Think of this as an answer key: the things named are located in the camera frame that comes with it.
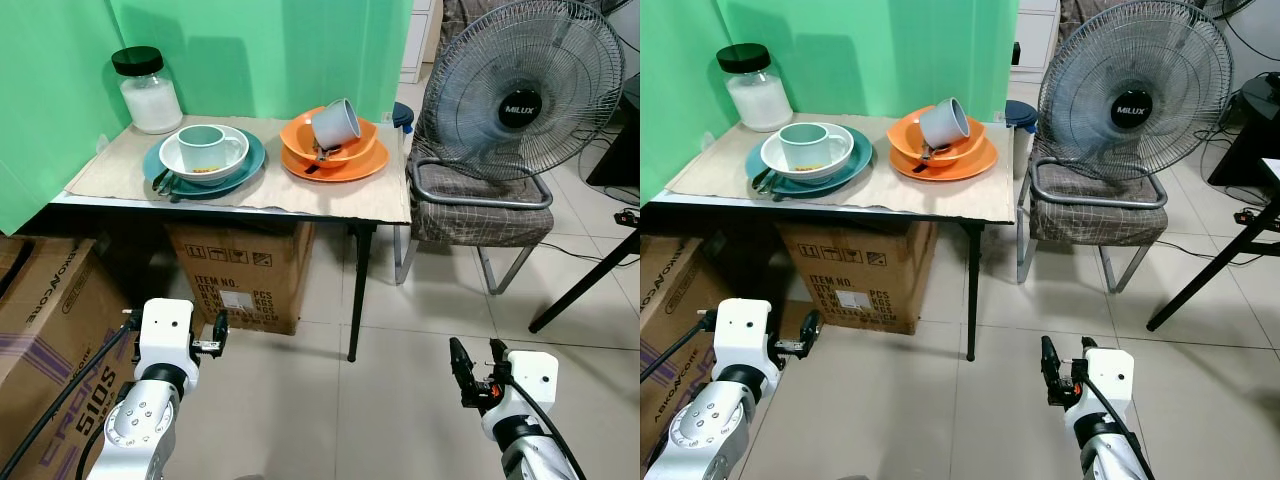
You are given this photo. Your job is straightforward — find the large printed cardboard box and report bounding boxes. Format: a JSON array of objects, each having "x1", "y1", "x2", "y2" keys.
[
  {"x1": 0, "y1": 235, "x2": 138, "y2": 480},
  {"x1": 640, "y1": 234, "x2": 747, "y2": 471}
]

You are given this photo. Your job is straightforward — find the white bowl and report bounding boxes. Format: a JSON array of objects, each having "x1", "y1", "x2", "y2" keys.
[
  {"x1": 760, "y1": 122, "x2": 857, "y2": 183},
  {"x1": 159, "y1": 125, "x2": 251, "y2": 185}
]

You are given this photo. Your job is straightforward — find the beige table cloth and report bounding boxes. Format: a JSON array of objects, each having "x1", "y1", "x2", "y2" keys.
[
  {"x1": 65, "y1": 115, "x2": 414, "y2": 225},
  {"x1": 665, "y1": 112, "x2": 1020, "y2": 224}
]

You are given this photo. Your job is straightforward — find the orange bowl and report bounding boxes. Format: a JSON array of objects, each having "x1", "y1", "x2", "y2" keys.
[
  {"x1": 279, "y1": 115, "x2": 380, "y2": 169},
  {"x1": 887, "y1": 111, "x2": 986, "y2": 167}
]

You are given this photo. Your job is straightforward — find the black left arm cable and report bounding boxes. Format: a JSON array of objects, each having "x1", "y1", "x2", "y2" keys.
[
  {"x1": 640, "y1": 310, "x2": 719, "y2": 385},
  {"x1": 0, "y1": 310, "x2": 138, "y2": 477}
]

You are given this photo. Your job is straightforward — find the pale green mug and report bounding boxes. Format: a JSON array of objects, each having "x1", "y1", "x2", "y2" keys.
[
  {"x1": 178, "y1": 126, "x2": 247, "y2": 174},
  {"x1": 779, "y1": 123, "x2": 850, "y2": 172}
]

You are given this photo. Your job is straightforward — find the white cabinet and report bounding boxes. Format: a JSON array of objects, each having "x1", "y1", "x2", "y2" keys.
[
  {"x1": 399, "y1": 0, "x2": 442, "y2": 87},
  {"x1": 1010, "y1": 0, "x2": 1062, "y2": 74}
]

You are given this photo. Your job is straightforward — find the brown cardboard box with label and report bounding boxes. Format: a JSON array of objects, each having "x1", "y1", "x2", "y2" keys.
[
  {"x1": 164, "y1": 221, "x2": 317, "y2": 337},
  {"x1": 777, "y1": 219, "x2": 940, "y2": 336}
]

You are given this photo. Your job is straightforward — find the grey Milux electric fan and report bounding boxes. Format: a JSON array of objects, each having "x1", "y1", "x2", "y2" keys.
[
  {"x1": 418, "y1": 0, "x2": 627, "y2": 183},
  {"x1": 1035, "y1": 0, "x2": 1234, "y2": 183}
]

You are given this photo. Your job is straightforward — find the metal chair with checked cushion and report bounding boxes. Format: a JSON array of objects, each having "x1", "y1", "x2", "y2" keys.
[
  {"x1": 1014, "y1": 100, "x2": 1172, "y2": 295},
  {"x1": 394, "y1": 100, "x2": 557, "y2": 297}
]

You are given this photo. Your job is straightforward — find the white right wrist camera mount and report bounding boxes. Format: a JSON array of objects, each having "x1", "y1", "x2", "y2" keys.
[
  {"x1": 503, "y1": 349, "x2": 560, "y2": 418},
  {"x1": 1082, "y1": 347, "x2": 1136, "y2": 418}
]

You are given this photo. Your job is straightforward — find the green backdrop cloth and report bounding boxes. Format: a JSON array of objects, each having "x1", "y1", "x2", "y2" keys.
[
  {"x1": 640, "y1": 0, "x2": 1020, "y2": 207},
  {"x1": 0, "y1": 0, "x2": 415, "y2": 237}
]

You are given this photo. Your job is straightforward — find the slanted black furniture leg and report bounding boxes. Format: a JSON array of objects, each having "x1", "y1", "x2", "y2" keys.
[
  {"x1": 527, "y1": 230, "x2": 641, "y2": 335},
  {"x1": 1145, "y1": 198, "x2": 1280, "y2": 333}
]

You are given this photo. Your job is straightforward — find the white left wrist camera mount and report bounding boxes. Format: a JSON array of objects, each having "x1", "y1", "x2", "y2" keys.
[
  {"x1": 137, "y1": 298, "x2": 199, "y2": 367},
  {"x1": 714, "y1": 298, "x2": 774, "y2": 367}
]

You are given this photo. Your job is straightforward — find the grey blue mug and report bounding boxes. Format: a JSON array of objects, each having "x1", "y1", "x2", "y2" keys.
[
  {"x1": 918, "y1": 97, "x2": 971, "y2": 152},
  {"x1": 311, "y1": 98, "x2": 363, "y2": 152}
]

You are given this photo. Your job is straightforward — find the orange plate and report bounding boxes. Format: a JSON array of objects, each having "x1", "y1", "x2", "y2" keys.
[
  {"x1": 888, "y1": 135, "x2": 1000, "y2": 183},
  {"x1": 280, "y1": 138, "x2": 391, "y2": 184}
]

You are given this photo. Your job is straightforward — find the glass jar with black lid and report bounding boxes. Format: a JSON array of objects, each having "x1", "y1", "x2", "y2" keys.
[
  {"x1": 111, "y1": 46, "x2": 185, "y2": 136},
  {"x1": 716, "y1": 43, "x2": 795, "y2": 134}
]

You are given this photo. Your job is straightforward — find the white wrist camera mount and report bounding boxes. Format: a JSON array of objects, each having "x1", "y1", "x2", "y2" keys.
[
  {"x1": 714, "y1": 298, "x2": 774, "y2": 367},
  {"x1": 137, "y1": 298, "x2": 199, "y2": 367},
  {"x1": 503, "y1": 349, "x2": 560, "y2": 418},
  {"x1": 1082, "y1": 347, "x2": 1136, "y2": 418}
]

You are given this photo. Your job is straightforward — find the teal plate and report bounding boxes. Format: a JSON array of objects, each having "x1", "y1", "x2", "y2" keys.
[
  {"x1": 745, "y1": 127, "x2": 875, "y2": 197},
  {"x1": 142, "y1": 128, "x2": 268, "y2": 199}
]

